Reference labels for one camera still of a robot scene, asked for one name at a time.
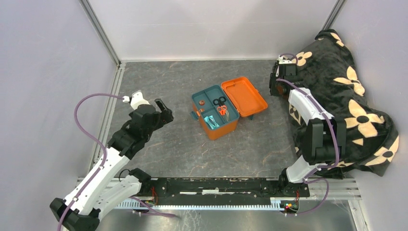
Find teal sachet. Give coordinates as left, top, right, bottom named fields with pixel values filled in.
left=204, top=115, right=219, bottom=130

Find teal plastic tray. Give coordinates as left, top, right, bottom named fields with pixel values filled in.
left=191, top=85, right=240, bottom=131

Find orange medicine kit box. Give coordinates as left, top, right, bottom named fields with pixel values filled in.
left=191, top=77, right=268, bottom=140

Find black handled scissors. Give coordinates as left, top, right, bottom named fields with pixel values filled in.
left=213, top=96, right=227, bottom=110

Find orange handled small scissors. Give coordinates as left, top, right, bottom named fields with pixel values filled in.
left=217, top=105, right=230, bottom=122

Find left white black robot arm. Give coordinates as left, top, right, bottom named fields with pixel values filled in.
left=50, top=98, right=174, bottom=231

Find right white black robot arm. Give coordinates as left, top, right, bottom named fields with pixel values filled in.
left=269, top=60, right=346, bottom=196

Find black floral blanket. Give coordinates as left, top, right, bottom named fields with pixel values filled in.
left=284, top=29, right=399, bottom=179

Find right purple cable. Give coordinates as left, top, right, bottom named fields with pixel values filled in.
left=277, top=52, right=341, bottom=216

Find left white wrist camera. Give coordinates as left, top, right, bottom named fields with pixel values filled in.
left=122, top=90, right=150, bottom=110

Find black mounting base rail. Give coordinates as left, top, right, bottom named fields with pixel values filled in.
left=137, top=177, right=310, bottom=206

